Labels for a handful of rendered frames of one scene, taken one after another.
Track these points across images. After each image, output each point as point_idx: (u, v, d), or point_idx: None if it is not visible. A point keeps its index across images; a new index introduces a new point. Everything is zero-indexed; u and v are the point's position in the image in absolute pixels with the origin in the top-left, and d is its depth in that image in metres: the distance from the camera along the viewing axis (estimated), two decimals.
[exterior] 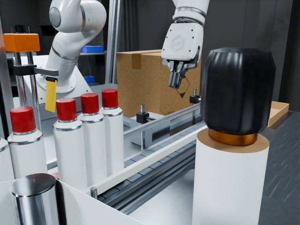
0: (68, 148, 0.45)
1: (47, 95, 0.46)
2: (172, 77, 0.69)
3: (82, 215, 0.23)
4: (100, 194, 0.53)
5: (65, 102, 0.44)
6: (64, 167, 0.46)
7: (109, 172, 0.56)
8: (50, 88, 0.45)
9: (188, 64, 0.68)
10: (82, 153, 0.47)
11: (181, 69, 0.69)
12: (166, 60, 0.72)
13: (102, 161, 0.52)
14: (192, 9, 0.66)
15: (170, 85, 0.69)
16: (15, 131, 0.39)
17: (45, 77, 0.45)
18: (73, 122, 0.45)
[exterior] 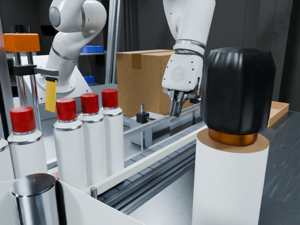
0: (68, 148, 0.45)
1: (47, 95, 0.46)
2: (172, 106, 0.71)
3: (82, 215, 0.23)
4: (100, 194, 0.53)
5: (65, 102, 0.44)
6: (64, 167, 0.46)
7: (109, 172, 0.56)
8: (50, 88, 0.45)
9: (188, 94, 0.70)
10: (82, 153, 0.47)
11: (181, 99, 0.70)
12: (166, 89, 0.74)
13: (102, 161, 0.52)
14: (192, 42, 0.68)
15: (171, 114, 0.71)
16: (15, 131, 0.39)
17: (45, 77, 0.45)
18: (73, 122, 0.45)
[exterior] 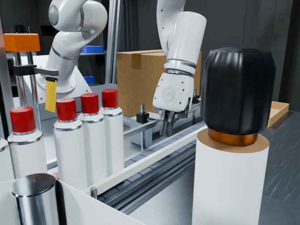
0: (68, 148, 0.45)
1: (47, 95, 0.46)
2: (163, 126, 0.71)
3: (82, 215, 0.23)
4: (100, 194, 0.53)
5: (65, 102, 0.44)
6: (64, 167, 0.46)
7: (109, 172, 0.56)
8: (50, 88, 0.45)
9: (178, 114, 0.69)
10: (82, 153, 0.47)
11: (172, 119, 0.70)
12: (157, 107, 0.74)
13: (102, 161, 0.52)
14: (182, 62, 0.67)
15: (161, 134, 0.71)
16: (15, 131, 0.39)
17: (45, 77, 0.45)
18: (73, 122, 0.45)
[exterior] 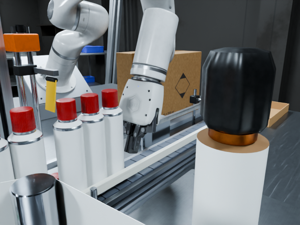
0: (68, 148, 0.45)
1: (47, 95, 0.46)
2: (128, 141, 0.61)
3: (82, 215, 0.23)
4: (100, 194, 0.53)
5: (65, 102, 0.44)
6: (64, 167, 0.46)
7: (109, 172, 0.56)
8: (50, 88, 0.45)
9: (145, 128, 0.59)
10: (82, 153, 0.47)
11: (138, 134, 0.60)
12: None
13: (102, 161, 0.52)
14: (148, 67, 0.57)
15: (126, 150, 0.61)
16: (15, 131, 0.39)
17: (45, 77, 0.45)
18: (73, 122, 0.45)
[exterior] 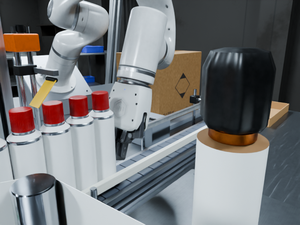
0: (55, 153, 0.43)
1: (38, 92, 0.44)
2: (115, 147, 0.57)
3: (82, 215, 0.23)
4: None
5: (51, 106, 0.42)
6: (51, 172, 0.44)
7: (100, 177, 0.54)
8: (46, 86, 0.44)
9: (132, 133, 0.56)
10: (70, 158, 0.45)
11: (125, 139, 0.57)
12: None
13: (92, 166, 0.50)
14: (135, 69, 0.54)
15: None
16: (14, 132, 0.39)
17: (46, 77, 0.45)
18: (60, 126, 0.43)
